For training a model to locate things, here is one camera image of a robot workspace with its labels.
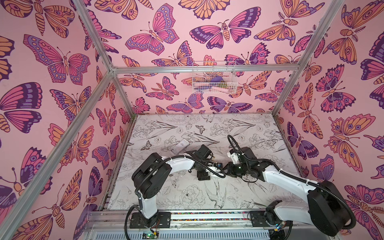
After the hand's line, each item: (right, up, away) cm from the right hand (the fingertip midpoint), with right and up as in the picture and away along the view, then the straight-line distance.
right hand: (221, 170), depth 82 cm
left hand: (-6, -2, +8) cm, 10 cm away
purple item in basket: (0, +54, +13) cm, 56 cm away
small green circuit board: (-37, -29, -10) cm, 48 cm away
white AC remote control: (-25, +10, +18) cm, 33 cm away
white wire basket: (-10, +59, +14) cm, 61 cm away
